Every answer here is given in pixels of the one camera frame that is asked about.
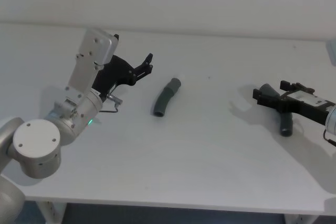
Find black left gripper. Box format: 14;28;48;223
91;52;154;99

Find white table leg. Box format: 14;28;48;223
39;201;68;224

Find curved grey plastic tube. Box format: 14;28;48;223
258;83;294;137
152;77;182;118

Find thin dark wrist cable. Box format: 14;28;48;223
99;94;124;114

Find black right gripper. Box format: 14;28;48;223
252;80;332;125

